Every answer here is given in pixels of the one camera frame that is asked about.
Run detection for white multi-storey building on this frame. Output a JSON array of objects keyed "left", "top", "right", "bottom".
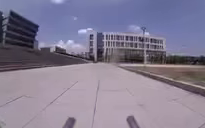
[{"left": 87, "top": 30, "right": 167, "bottom": 64}]

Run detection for pale concrete slab pavement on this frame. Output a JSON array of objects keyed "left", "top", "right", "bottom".
[{"left": 0, "top": 62, "right": 205, "bottom": 128}]

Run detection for lamp pole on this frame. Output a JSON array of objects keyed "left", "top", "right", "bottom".
[{"left": 140, "top": 26, "right": 148, "bottom": 65}]

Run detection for low building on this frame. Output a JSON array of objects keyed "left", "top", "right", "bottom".
[{"left": 39, "top": 45, "right": 68, "bottom": 55}]

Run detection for robot's own part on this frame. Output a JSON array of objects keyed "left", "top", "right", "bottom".
[
  {"left": 62, "top": 116, "right": 77, "bottom": 128},
  {"left": 125, "top": 115, "right": 141, "bottom": 128}
]

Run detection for wide concrete steps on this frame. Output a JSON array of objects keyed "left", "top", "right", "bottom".
[{"left": 0, "top": 42, "right": 91, "bottom": 74}]

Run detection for concrete kerb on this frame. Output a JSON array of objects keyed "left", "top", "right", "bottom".
[{"left": 118, "top": 65, "right": 205, "bottom": 100}]

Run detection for row of trees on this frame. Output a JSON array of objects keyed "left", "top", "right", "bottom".
[{"left": 165, "top": 54, "right": 205, "bottom": 66}]

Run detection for dry grass area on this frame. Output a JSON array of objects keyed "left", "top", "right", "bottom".
[{"left": 123, "top": 64, "right": 205, "bottom": 89}]

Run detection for dark banded building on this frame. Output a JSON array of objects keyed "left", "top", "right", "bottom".
[{"left": 1, "top": 9, "right": 40, "bottom": 50}]

